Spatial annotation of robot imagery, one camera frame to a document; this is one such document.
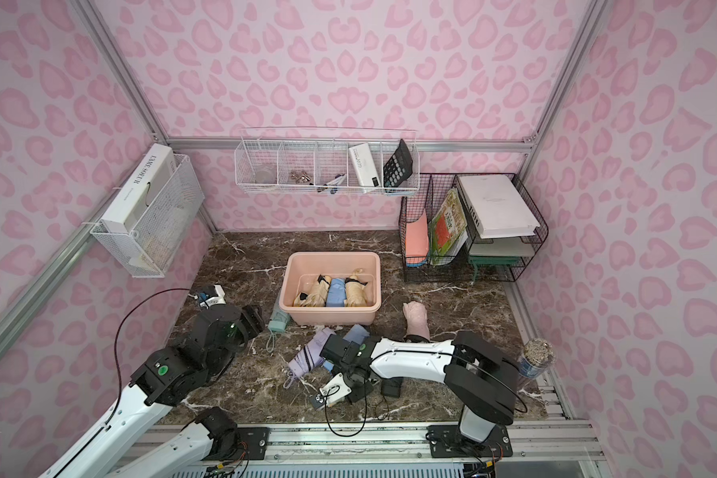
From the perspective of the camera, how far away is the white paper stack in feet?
2.99

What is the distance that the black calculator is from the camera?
898mm

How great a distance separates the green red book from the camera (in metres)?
0.97
